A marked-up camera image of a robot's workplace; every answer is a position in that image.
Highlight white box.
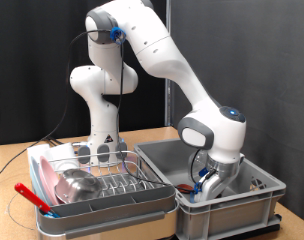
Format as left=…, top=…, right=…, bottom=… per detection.
left=41, top=142, right=80, bottom=173

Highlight stainless steel pot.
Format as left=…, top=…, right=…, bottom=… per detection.
left=54, top=168, right=103, bottom=204

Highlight light blue plastic plate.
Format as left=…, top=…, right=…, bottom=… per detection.
left=29, top=155, right=48, bottom=204

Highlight black camera cable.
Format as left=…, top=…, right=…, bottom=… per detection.
left=115, top=28, right=214, bottom=195

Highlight aluminium frame post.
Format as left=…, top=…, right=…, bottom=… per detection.
left=164, top=0, right=173, bottom=127

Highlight steel wire dish rack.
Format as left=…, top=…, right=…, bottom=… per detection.
left=34, top=150, right=180, bottom=240

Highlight black backdrop curtain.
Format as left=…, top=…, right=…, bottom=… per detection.
left=0, top=0, right=168, bottom=146

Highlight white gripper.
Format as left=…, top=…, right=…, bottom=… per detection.
left=193, top=173, right=227, bottom=204

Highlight grey cutlery holder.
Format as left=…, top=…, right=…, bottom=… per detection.
left=36, top=185, right=177, bottom=229

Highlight dark oval rack clip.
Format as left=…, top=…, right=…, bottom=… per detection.
left=77, top=144, right=92, bottom=165

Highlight blue handled utensil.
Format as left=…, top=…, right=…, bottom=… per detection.
left=43, top=210, right=62, bottom=220

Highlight black cables on table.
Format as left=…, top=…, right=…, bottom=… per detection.
left=43, top=135, right=65, bottom=148

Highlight blue cable strap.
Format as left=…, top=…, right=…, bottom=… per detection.
left=190, top=181, right=204, bottom=204

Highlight grey plastic crate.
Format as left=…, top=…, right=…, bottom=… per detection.
left=133, top=138, right=287, bottom=240

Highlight pink plastic plate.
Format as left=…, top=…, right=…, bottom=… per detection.
left=37, top=155, right=62, bottom=206

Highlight long hanging black cable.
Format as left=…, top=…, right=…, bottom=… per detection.
left=0, top=29, right=112, bottom=181

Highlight dark grey backdrop panel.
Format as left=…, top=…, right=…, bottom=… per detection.
left=170, top=0, right=304, bottom=226

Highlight brown wooden stick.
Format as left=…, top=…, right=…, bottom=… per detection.
left=176, top=182, right=195, bottom=194

